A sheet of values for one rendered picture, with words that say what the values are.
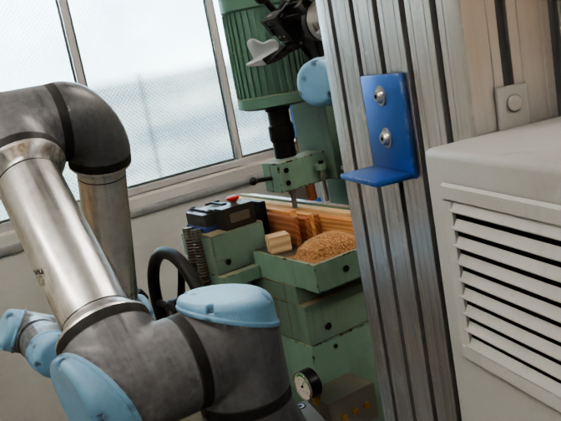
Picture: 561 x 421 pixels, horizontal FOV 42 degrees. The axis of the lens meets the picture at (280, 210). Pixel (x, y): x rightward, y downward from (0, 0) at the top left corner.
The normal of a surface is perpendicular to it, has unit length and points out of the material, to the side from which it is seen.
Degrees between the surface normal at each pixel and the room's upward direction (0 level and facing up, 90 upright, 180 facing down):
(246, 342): 87
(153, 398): 88
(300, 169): 90
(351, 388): 0
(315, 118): 90
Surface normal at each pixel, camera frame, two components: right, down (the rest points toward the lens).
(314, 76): -0.51, 0.27
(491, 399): -0.92, 0.24
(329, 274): 0.55, 0.08
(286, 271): -0.82, 0.26
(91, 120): 0.74, 0.08
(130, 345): 0.29, -0.67
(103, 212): 0.17, 0.49
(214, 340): 0.33, -0.48
